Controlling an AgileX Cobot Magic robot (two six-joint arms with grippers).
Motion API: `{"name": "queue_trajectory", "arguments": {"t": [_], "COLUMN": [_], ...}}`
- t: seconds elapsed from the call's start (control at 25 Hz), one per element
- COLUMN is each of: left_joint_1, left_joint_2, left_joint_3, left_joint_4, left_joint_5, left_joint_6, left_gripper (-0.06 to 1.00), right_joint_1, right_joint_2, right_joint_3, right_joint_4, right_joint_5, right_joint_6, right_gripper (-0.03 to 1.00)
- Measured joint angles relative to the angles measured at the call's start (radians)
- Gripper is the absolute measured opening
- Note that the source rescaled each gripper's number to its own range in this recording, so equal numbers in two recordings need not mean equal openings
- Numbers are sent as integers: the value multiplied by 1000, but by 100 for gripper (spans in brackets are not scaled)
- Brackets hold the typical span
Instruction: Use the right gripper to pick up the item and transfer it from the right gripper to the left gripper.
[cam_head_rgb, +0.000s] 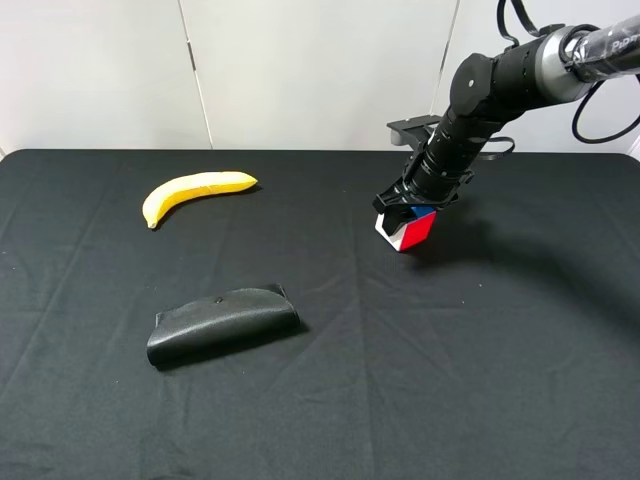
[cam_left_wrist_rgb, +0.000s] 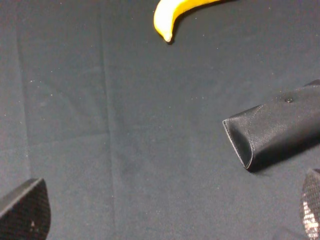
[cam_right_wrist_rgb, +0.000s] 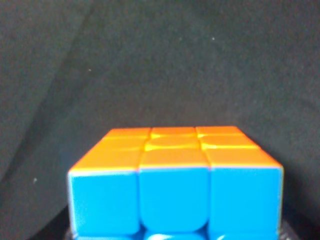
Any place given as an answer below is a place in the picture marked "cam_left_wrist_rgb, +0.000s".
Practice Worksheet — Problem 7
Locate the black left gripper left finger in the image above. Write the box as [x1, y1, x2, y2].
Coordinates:
[0, 178, 51, 240]

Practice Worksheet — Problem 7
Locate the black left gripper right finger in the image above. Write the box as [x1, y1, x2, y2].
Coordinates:
[299, 168, 320, 240]

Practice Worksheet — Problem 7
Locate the black leather glasses case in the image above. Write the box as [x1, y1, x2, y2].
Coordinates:
[222, 79, 320, 171]

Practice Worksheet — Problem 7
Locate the black tablecloth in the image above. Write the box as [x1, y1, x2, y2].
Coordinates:
[0, 0, 320, 240]

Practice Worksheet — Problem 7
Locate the yellow banana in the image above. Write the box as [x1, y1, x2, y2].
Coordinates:
[153, 0, 219, 43]

